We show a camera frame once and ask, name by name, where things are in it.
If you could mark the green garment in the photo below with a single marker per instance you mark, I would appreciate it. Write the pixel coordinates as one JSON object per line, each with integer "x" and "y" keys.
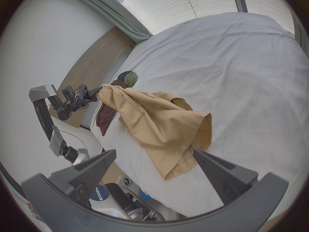
{"x": 131, "y": 78}

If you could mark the tan trousers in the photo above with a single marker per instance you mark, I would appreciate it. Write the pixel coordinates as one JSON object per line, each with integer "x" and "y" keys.
{"x": 157, "y": 119}

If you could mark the black garment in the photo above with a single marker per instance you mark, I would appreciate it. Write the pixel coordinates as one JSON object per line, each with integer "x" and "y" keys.
{"x": 123, "y": 75}

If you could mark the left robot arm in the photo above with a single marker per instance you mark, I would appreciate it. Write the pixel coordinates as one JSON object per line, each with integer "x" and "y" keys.
{"x": 41, "y": 115}

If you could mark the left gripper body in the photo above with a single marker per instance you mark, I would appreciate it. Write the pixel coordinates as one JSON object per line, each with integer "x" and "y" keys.
{"x": 89, "y": 97}

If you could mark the brown shorts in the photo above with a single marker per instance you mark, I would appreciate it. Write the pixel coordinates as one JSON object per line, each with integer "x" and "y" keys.
{"x": 106, "y": 119}

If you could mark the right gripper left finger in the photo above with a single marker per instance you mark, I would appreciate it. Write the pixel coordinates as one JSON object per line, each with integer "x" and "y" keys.
{"x": 84, "y": 177}

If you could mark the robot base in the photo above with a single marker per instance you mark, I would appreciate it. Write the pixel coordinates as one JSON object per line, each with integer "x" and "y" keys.
{"x": 106, "y": 202}

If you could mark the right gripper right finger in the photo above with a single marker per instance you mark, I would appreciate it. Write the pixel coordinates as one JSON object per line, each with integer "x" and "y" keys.
{"x": 224, "y": 177}

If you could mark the bed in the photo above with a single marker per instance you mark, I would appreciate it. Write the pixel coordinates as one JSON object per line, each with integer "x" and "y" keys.
{"x": 229, "y": 81}

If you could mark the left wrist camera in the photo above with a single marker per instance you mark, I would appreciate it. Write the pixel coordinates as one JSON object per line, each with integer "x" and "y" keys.
{"x": 83, "y": 88}

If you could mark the grey-green curtain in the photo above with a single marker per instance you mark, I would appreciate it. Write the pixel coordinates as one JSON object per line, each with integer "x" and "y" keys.
{"x": 120, "y": 16}

